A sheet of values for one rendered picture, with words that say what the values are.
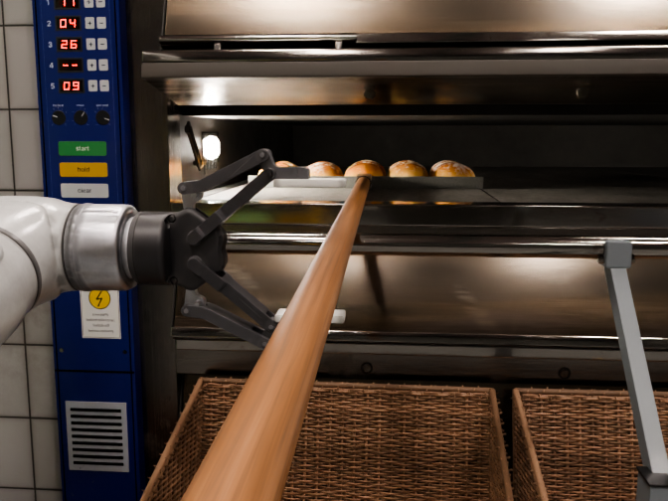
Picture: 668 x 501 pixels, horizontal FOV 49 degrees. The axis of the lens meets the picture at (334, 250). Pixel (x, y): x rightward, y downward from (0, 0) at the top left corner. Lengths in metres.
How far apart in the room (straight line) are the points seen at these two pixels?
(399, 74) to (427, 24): 0.17
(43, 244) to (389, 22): 0.78
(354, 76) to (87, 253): 0.59
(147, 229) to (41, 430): 0.92
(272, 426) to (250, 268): 1.13
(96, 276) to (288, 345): 0.42
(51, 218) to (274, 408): 0.52
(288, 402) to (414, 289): 1.07
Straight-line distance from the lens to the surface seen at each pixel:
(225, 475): 0.24
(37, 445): 1.63
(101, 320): 1.45
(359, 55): 1.19
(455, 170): 1.74
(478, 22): 1.33
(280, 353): 0.35
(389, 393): 1.37
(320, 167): 1.75
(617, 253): 1.00
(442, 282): 1.37
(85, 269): 0.76
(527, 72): 1.20
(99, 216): 0.76
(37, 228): 0.76
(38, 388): 1.58
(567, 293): 1.40
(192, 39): 1.29
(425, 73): 1.18
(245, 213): 1.37
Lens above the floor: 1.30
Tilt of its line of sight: 9 degrees down
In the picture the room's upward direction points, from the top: straight up
